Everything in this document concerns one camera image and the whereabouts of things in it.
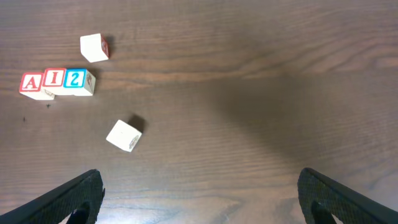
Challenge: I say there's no white picture block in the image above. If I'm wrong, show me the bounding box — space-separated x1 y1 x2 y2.
80 33 109 63

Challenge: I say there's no white block blue edge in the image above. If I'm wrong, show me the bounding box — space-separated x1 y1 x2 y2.
106 119 142 152

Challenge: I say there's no red letter A block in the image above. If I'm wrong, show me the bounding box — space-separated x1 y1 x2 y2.
19 72 55 100

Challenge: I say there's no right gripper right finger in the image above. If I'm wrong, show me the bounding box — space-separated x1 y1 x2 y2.
297 167 397 224

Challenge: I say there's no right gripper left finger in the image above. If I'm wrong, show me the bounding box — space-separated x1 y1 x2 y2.
1 169 105 223

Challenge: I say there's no red letter I block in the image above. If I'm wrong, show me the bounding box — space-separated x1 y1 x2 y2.
42 68 67 95

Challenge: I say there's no blue number 2 block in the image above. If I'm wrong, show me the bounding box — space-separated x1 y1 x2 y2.
63 68 96 96

